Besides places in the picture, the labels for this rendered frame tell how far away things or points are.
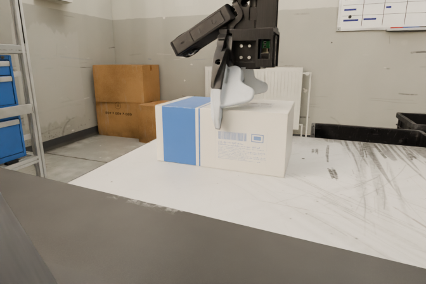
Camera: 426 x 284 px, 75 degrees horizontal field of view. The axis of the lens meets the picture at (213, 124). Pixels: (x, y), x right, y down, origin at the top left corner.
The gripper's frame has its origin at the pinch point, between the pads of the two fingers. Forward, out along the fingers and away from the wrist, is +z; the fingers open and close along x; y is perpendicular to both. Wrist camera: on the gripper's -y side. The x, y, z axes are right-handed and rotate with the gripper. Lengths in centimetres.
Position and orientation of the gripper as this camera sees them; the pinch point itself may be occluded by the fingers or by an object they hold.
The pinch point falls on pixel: (227, 119)
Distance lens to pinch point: 46.0
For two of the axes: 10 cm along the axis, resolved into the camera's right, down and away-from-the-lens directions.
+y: 9.4, 0.8, -3.3
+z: -0.1, 9.7, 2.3
